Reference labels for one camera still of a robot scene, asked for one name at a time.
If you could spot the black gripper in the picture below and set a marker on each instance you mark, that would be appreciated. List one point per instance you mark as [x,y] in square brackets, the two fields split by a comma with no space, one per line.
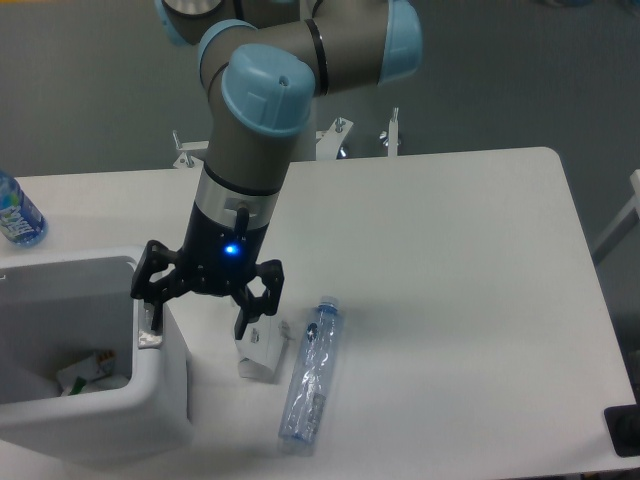
[214,261]

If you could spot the white push-lid trash can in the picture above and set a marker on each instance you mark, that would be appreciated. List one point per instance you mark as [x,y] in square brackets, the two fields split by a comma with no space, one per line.
[59,308]

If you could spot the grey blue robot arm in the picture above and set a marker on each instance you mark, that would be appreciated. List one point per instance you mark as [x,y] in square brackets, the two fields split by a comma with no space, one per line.
[261,65]

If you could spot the trash carton inside bin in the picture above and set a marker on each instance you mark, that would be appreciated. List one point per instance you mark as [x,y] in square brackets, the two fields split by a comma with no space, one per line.
[96,373]

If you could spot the crumpled white paper carton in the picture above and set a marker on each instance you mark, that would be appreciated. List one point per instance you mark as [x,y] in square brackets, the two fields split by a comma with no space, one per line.
[262,348]

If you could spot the clear empty plastic bottle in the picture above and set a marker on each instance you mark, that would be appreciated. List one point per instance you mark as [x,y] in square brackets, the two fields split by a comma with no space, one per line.
[311,378]

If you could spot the blue labelled water bottle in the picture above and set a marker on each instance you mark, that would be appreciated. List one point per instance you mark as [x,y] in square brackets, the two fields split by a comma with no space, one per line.
[22,223]

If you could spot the black clamp at table edge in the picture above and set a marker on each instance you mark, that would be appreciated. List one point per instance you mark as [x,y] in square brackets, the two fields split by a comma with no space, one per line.
[623,426]

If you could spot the white bracket with bolt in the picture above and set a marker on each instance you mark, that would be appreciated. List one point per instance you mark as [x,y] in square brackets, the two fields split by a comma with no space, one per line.
[390,138]

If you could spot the white frame at right edge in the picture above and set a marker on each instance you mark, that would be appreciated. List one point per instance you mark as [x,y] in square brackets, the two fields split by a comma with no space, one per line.
[620,226]

